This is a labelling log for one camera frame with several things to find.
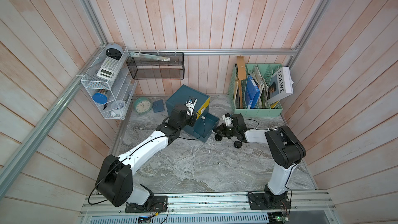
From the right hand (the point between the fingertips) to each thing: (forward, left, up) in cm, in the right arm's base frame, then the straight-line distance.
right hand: (213, 129), depth 97 cm
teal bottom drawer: (-2, +6, +5) cm, 8 cm away
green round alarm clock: (+15, +48, +5) cm, 51 cm away
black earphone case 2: (-9, -14, -2) cm, 17 cm away
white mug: (+2, +55, +19) cm, 58 cm away
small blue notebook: (+19, +39, 0) cm, 44 cm away
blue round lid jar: (0, +59, +29) cm, 65 cm away
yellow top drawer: (+4, +6, +15) cm, 17 cm away
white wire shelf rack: (+11, +52, +25) cm, 59 cm away
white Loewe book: (+18, -40, +21) cm, 49 cm away
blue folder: (+20, -25, +14) cm, 35 cm away
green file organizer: (+33, -33, +19) cm, 50 cm away
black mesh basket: (+38, +47, +20) cm, 63 cm away
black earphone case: (-5, -3, -1) cm, 6 cm away
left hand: (0, +12, +18) cm, 22 cm away
